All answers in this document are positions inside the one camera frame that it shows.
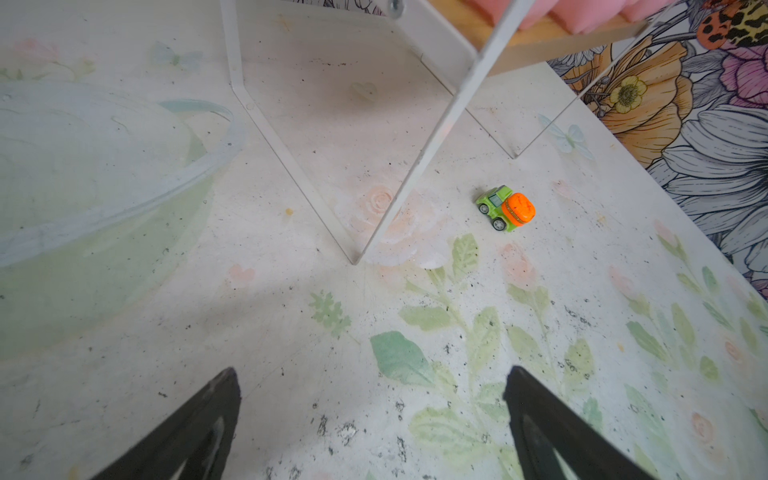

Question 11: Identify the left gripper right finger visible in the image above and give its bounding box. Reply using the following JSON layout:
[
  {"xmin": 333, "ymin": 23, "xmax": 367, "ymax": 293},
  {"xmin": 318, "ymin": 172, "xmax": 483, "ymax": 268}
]
[{"xmin": 503, "ymin": 365, "xmax": 651, "ymax": 479}]

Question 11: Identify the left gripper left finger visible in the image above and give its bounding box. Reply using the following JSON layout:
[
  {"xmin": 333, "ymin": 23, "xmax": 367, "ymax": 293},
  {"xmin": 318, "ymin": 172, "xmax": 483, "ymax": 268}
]
[{"xmin": 95, "ymin": 367, "xmax": 241, "ymax": 479}]

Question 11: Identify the green orange toy car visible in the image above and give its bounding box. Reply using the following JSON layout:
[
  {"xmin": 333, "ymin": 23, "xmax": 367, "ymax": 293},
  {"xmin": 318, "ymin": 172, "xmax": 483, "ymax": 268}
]
[{"xmin": 475, "ymin": 185, "xmax": 536, "ymax": 232}]

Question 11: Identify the wooden two-tier shelf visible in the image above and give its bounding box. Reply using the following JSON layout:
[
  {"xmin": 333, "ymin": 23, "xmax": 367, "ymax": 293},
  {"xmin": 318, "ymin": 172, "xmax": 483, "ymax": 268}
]
[{"xmin": 218, "ymin": 0, "xmax": 679, "ymax": 266}]

